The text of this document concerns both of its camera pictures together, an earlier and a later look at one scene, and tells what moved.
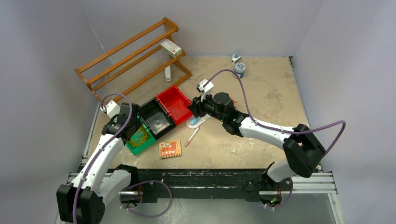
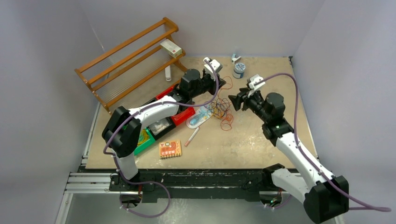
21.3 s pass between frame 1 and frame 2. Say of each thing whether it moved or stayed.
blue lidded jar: stayed
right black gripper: moved
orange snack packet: stayed
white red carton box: stayed
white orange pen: stayed
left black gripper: moved
